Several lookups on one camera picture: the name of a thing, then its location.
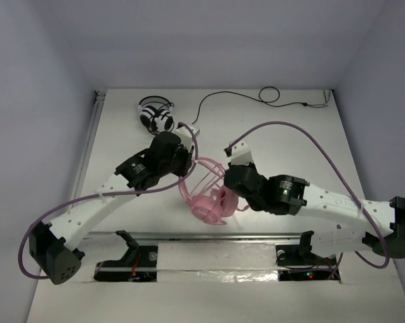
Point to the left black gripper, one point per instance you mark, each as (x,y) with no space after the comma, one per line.
(185,164)

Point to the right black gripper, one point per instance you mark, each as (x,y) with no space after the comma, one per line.
(252,166)

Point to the pink over-ear headphones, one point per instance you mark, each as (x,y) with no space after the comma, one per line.
(210,200)

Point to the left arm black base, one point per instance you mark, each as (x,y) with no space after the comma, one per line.
(137,265)

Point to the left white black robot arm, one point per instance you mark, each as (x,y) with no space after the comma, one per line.
(61,246)

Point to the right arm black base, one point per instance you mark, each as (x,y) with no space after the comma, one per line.
(296,262)

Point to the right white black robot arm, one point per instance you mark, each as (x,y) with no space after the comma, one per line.
(364,224)

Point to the black white striped headphones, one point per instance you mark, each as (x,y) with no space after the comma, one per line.
(155,114)

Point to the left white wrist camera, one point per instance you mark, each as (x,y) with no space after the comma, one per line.
(186,132)

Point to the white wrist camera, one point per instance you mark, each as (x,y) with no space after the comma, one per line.
(239,154)
(186,132)

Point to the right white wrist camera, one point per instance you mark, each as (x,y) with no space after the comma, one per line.
(239,154)

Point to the metal base rail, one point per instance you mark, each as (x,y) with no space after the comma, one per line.
(196,252)

